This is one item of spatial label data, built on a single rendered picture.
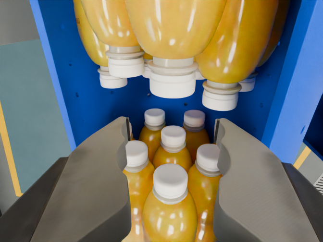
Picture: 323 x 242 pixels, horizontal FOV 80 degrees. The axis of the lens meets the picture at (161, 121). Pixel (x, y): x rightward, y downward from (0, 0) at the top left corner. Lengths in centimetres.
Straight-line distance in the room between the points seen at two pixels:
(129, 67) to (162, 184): 13
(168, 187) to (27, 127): 179
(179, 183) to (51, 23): 22
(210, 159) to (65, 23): 24
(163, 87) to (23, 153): 204
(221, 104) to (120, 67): 11
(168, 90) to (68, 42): 17
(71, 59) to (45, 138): 166
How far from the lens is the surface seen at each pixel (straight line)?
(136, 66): 21
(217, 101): 21
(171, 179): 22
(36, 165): 219
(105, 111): 35
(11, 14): 100
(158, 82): 15
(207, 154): 26
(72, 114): 28
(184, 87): 15
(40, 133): 192
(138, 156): 26
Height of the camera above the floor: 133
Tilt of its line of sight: 61 degrees down
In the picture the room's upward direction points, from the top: 174 degrees counter-clockwise
